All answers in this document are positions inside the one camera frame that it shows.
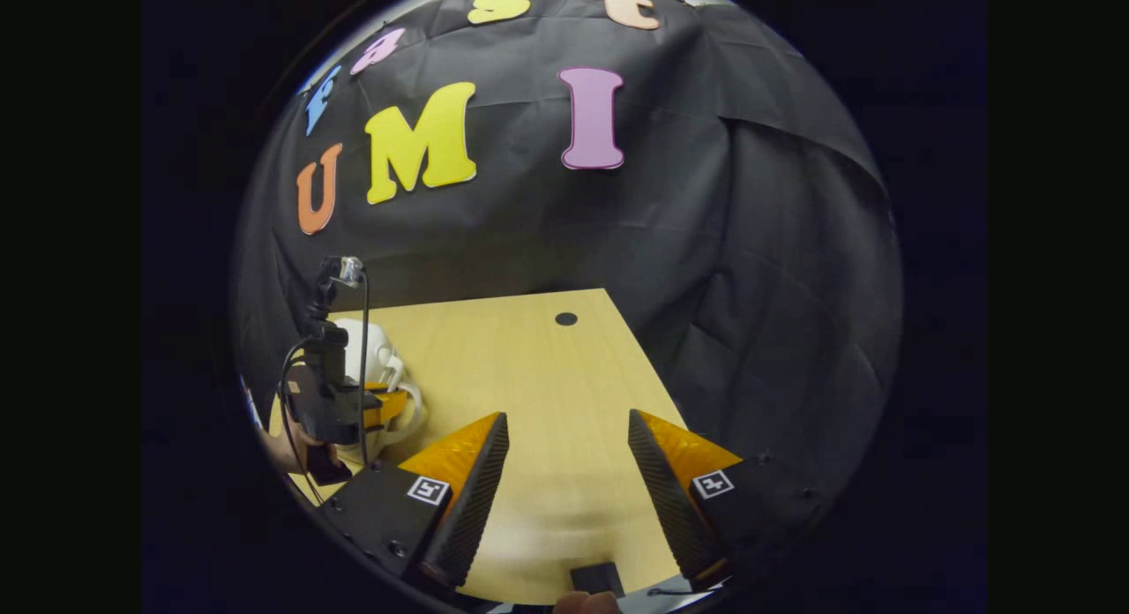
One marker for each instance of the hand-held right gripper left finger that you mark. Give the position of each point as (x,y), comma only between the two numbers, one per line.
(476,508)

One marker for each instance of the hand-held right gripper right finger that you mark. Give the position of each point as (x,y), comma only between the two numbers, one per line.
(670,508)

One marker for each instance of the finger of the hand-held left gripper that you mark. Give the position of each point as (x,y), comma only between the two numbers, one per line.
(390,404)

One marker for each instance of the black backdrop cloth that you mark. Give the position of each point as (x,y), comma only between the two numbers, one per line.
(706,243)

